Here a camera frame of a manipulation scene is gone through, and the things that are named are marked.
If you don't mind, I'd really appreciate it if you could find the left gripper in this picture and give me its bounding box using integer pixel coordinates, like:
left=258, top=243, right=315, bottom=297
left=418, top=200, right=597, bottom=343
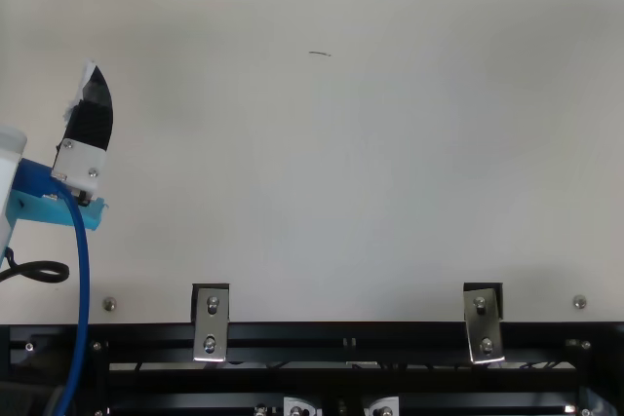
left=3, top=58, right=115, bottom=233

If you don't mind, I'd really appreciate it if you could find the black cable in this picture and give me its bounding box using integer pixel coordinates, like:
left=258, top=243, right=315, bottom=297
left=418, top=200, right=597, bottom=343
left=0, top=246, right=71, bottom=285

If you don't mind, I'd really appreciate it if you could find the blue cable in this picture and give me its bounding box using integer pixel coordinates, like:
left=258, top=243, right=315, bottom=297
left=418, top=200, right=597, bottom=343
left=48, top=180, right=92, bottom=416

